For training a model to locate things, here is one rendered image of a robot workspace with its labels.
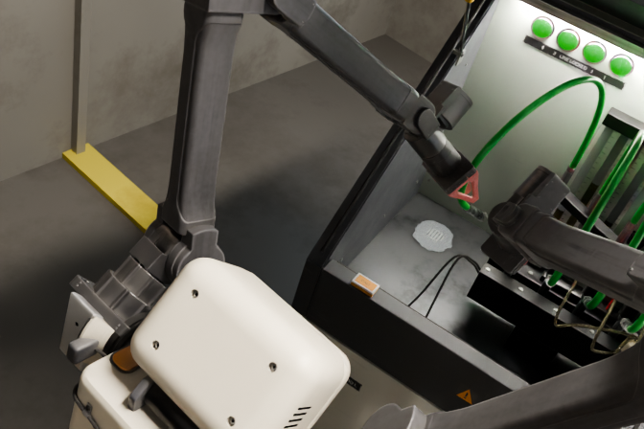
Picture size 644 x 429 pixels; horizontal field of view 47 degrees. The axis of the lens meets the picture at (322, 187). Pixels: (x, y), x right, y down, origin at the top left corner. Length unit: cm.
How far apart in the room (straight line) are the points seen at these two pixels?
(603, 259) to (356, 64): 45
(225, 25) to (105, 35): 201
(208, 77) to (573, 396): 56
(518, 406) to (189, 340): 36
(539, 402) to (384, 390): 86
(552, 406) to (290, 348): 27
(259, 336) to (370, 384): 85
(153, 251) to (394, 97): 44
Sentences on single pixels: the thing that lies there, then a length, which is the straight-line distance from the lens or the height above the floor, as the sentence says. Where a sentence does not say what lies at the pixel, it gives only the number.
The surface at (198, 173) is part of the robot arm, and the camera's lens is 99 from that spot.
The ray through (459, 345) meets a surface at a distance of 148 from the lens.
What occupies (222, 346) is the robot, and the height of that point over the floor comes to 136.
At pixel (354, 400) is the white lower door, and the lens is 170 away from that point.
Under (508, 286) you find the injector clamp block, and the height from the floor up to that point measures 98.
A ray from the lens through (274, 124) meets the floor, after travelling 349.
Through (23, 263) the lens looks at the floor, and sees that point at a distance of 273.
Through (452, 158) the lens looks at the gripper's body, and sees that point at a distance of 132.
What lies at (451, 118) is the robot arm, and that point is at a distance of 129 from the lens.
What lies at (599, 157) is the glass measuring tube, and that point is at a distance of 175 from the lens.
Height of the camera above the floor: 201
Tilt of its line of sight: 39 degrees down
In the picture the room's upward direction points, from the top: 17 degrees clockwise
